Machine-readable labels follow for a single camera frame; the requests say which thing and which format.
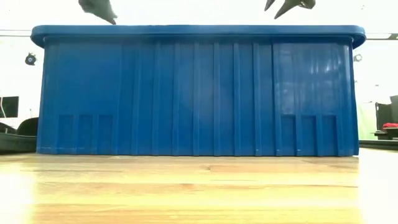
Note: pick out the blue plastic bin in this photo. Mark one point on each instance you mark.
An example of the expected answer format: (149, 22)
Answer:
(199, 93)

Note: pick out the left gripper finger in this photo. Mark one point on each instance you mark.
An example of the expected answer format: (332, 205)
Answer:
(98, 9)

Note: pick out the black monitor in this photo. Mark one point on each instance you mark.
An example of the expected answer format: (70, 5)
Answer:
(9, 107)

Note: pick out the small round fixture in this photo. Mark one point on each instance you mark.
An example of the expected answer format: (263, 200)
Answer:
(358, 58)
(30, 59)

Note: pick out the red object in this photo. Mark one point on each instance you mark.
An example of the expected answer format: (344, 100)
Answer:
(390, 126)

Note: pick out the black aluminium mounting frame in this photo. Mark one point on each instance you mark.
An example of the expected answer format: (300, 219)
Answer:
(379, 144)

